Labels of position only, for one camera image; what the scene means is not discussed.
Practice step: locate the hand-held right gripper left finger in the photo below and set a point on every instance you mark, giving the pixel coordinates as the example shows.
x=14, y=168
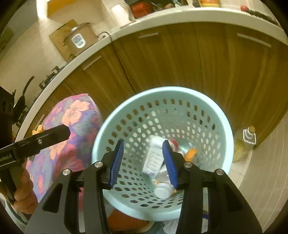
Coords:
x=115, y=164

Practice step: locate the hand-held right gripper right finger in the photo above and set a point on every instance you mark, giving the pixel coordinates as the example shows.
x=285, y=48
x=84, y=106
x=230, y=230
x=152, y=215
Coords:
x=169, y=164

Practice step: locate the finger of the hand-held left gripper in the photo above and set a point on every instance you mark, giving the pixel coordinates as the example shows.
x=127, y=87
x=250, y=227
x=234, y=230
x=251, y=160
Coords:
x=49, y=138

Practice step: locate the white and blue milk carton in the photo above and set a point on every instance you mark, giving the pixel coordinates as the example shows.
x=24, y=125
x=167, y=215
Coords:
x=153, y=157

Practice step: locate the red panda paper cup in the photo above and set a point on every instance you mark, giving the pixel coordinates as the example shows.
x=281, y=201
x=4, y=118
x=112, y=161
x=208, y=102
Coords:
x=174, y=142

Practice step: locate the orange snack bag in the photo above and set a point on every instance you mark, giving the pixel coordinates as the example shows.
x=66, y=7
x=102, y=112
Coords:
x=191, y=154

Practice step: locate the plastic bottle with white label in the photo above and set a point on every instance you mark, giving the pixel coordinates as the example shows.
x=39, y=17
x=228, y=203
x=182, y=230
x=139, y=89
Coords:
x=163, y=191

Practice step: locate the teal plastic basket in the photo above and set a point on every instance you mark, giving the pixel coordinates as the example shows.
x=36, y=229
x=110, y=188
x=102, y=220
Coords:
x=162, y=91

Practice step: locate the person's left hand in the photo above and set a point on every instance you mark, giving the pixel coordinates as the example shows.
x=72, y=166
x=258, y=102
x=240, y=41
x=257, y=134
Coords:
x=24, y=193

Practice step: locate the floral tablecloth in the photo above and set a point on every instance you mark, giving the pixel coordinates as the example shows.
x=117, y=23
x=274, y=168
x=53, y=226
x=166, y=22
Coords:
x=74, y=126

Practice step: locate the black wok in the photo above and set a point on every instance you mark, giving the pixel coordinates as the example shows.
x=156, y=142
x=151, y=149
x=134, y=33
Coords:
x=21, y=101

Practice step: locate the orange cloth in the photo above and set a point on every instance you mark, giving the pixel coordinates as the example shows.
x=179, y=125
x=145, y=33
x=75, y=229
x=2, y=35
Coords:
x=126, y=221

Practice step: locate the cooking oil bottle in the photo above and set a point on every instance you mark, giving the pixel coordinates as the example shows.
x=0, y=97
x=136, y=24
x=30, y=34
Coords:
x=241, y=146

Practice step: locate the wooden cutting board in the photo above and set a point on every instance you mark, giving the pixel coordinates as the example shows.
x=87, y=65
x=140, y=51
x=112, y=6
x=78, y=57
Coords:
x=58, y=36

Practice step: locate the brown rice cooker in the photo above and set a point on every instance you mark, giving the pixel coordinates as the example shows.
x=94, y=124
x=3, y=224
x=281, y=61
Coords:
x=87, y=38

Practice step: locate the kitchen counter with wooden cabinets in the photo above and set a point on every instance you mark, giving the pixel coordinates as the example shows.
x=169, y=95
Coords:
x=180, y=56

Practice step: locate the white electric kettle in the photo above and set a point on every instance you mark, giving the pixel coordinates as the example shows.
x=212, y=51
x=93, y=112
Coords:
x=120, y=13

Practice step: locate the red pot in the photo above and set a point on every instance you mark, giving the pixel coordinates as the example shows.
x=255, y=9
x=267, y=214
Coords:
x=140, y=9

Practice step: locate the red tomato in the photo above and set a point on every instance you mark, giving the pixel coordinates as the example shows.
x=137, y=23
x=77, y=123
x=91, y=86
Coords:
x=244, y=8

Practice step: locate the white and yellow wall cabinet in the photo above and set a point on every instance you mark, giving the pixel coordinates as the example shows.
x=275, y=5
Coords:
x=58, y=6

